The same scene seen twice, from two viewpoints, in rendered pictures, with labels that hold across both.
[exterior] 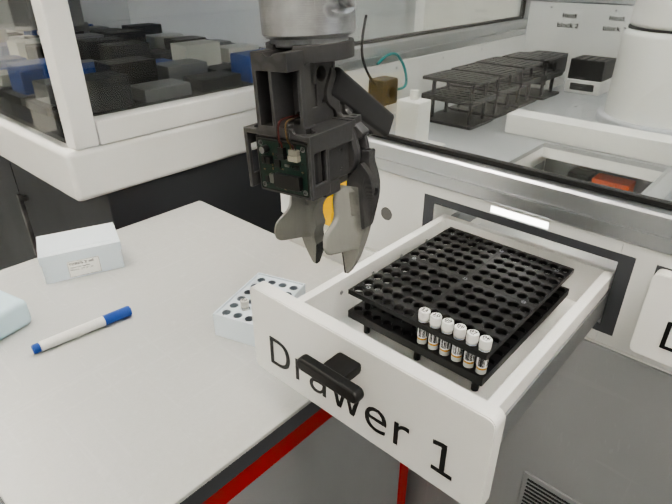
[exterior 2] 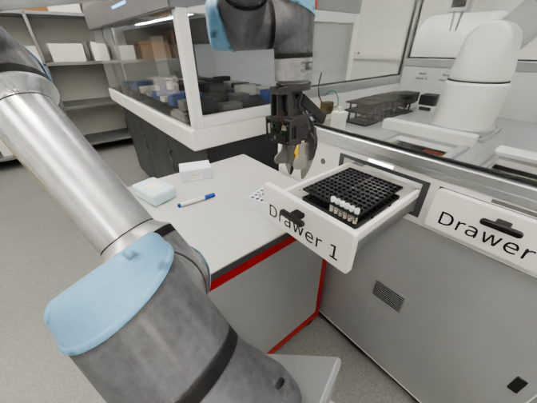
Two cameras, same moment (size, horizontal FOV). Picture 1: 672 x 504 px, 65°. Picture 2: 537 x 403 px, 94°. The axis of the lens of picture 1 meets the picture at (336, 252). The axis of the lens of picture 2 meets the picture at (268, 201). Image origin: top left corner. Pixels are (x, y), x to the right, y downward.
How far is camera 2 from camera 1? 0.11 m
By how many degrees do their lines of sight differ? 8
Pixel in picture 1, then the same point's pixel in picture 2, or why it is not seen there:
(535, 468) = (379, 276)
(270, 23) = (278, 75)
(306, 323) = (284, 197)
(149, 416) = (220, 233)
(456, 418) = (340, 234)
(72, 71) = (195, 96)
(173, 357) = (230, 213)
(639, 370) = (428, 233)
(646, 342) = (432, 220)
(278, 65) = (280, 92)
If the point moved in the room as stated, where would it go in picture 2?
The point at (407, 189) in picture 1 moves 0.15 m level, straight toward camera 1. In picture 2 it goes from (332, 150) to (328, 167)
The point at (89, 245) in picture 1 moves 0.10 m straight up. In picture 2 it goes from (199, 168) to (195, 145)
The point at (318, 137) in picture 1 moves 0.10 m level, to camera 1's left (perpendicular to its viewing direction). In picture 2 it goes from (293, 121) to (244, 119)
